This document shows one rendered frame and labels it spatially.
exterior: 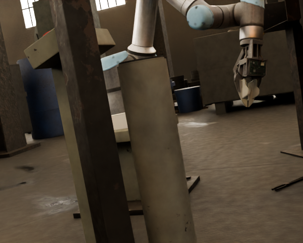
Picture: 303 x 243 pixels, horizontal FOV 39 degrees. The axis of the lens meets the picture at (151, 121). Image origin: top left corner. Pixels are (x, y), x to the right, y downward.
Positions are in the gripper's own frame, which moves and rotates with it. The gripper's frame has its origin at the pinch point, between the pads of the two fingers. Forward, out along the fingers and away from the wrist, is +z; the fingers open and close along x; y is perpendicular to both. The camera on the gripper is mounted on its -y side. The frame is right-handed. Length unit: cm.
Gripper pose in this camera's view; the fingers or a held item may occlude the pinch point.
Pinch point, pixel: (246, 103)
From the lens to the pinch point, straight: 143.7
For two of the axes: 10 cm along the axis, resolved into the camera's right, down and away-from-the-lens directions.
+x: 9.8, 0.4, 1.8
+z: -0.4, 10.0, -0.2
